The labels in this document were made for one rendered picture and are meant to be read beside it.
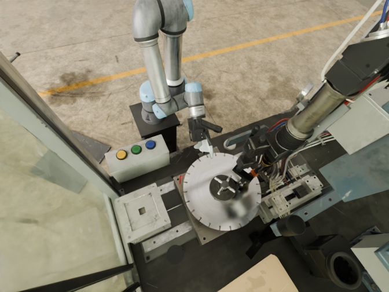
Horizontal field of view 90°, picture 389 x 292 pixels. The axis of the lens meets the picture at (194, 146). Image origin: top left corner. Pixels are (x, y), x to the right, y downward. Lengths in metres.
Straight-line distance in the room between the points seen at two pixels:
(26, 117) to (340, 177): 0.74
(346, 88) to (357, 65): 0.04
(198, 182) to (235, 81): 2.00
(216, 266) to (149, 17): 1.02
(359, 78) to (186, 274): 0.89
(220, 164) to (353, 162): 0.48
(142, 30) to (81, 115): 1.69
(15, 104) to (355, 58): 0.59
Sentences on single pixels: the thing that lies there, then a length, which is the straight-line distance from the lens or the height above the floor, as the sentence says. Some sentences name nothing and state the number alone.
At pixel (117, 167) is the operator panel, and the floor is 0.90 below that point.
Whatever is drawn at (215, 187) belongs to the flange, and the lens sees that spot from 0.83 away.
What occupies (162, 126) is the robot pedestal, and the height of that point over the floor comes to 0.75.
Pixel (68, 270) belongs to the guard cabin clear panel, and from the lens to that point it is 0.50.
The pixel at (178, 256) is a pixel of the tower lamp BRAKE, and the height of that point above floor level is 1.16.
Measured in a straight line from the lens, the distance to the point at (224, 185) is 0.79.
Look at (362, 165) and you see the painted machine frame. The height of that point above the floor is 1.34.
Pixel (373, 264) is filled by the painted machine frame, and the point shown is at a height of 1.26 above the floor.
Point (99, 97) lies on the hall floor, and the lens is 2.50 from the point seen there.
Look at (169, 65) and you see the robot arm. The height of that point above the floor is 1.10.
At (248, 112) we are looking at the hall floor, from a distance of 2.38.
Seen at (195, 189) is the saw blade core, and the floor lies 0.95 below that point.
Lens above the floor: 1.74
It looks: 61 degrees down
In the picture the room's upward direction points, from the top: 10 degrees clockwise
